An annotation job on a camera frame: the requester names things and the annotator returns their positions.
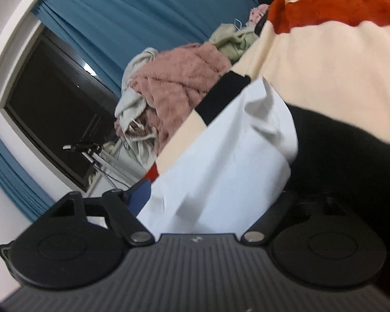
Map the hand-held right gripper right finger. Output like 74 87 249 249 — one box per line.
240 190 349 245

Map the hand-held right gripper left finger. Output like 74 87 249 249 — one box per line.
49 178 155 246

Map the white garment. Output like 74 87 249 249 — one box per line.
135 76 300 235

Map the metal drying rack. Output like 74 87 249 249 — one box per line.
63 139 126 190

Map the grey-white garment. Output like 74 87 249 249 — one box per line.
114 47 160 170

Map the pink fluffy garment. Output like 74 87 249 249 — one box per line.
115 42 233 157

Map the blue curtain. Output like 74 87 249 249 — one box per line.
31 0 261 102
0 125 54 223

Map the dark window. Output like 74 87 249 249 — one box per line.
0 23 121 193

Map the cream red black blanket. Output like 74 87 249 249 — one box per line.
146 0 390 210

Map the olive green garment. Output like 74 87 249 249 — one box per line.
209 23 259 64

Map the small pink cloth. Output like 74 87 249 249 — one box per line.
246 4 270 27

